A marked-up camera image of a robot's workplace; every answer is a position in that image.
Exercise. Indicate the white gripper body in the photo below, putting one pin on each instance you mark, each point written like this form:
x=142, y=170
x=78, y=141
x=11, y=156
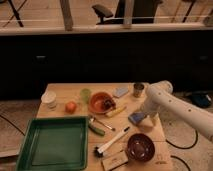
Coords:
x=149, y=107

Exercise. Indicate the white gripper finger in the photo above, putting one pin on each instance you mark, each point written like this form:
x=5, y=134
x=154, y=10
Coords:
x=153, y=120

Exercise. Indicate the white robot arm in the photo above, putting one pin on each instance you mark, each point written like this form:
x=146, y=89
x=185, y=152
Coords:
x=160, y=94

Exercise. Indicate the grey blue sponge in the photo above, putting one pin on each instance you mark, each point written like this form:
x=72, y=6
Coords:
x=121, y=91

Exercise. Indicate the green plastic tray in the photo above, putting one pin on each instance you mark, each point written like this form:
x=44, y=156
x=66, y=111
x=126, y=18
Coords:
x=54, y=144

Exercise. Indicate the dark red bowl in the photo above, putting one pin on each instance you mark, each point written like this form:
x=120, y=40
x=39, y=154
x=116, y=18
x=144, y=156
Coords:
x=140, y=148

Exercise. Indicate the yellow banana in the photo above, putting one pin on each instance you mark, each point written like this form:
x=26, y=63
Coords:
x=115, y=111

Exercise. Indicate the dark food in bowl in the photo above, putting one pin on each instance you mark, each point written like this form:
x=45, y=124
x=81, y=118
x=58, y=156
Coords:
x=107, y=104

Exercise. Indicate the dark blue bag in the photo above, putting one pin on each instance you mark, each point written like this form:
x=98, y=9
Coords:
x=201, y=100

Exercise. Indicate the orange bowl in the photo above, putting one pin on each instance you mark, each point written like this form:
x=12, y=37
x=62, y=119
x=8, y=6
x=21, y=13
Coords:
x=95, y=103

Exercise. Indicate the green cucumber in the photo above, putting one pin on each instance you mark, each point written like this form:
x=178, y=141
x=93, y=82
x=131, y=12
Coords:
x=96, y=130

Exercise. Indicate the wooden block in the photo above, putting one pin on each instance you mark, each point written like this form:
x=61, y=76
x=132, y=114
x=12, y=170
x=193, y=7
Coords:
x=112, y=162

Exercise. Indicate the metal spoon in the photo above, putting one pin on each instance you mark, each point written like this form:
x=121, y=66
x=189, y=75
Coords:
x=98, y=121

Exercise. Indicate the white dish brush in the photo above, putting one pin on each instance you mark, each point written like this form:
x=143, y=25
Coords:
x=98, y=151

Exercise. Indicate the green plastic cup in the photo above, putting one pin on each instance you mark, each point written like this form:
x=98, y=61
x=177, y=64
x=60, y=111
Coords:
x=85, y=95

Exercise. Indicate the orange fruit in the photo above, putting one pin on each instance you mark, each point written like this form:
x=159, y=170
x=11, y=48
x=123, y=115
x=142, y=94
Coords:
x=70, y=107

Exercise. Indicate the white paper cup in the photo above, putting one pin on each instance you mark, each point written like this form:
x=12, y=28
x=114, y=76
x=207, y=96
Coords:
x=49, y=99

